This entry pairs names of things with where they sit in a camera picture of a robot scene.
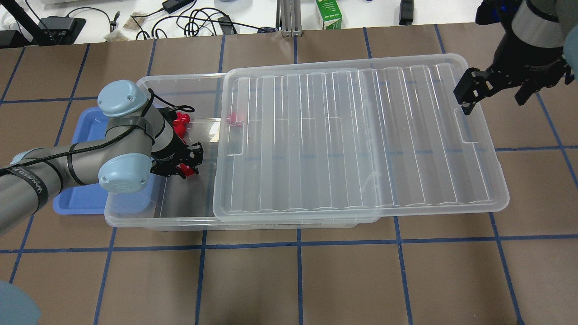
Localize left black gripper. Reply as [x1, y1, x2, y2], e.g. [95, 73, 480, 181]
[151, 142, 204, 179]

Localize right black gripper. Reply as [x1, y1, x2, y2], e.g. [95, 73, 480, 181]
[453, 45, 575, 116]

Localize red block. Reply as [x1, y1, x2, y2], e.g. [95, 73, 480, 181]
[173, 111, 191, 128]
[227, 112, 247, 126]
[173, 124, 187, 139]
[178, 164, 197, 179]

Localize clear plastic box lid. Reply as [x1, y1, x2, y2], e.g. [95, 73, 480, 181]
[212, 54, 510, 224]

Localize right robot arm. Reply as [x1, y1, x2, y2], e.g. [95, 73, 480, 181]
[453, 0, 578, 116]

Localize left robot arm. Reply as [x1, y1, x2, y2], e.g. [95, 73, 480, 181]
[0, 80, 204, 234]

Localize clear plastic storage box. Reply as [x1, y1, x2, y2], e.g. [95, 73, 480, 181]
[104, 73, 378, 231]

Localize blue plastic tray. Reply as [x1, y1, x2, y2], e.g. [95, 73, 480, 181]
[52, 106, 158, 215]

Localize black device on table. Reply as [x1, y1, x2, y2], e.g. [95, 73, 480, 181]
[399, 0, 414, 25]

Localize black power adapter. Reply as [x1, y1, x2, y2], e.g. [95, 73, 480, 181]
[162, 0, 195, 13]

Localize green white carton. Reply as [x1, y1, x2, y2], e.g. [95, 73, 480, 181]
[315, 0, 343, 30]

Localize tangled black cables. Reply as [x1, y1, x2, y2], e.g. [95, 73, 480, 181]
[63, 0, 276, 40]

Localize aluminium frame post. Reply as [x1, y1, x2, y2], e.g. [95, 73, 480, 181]
[276, 0, 303, 37]

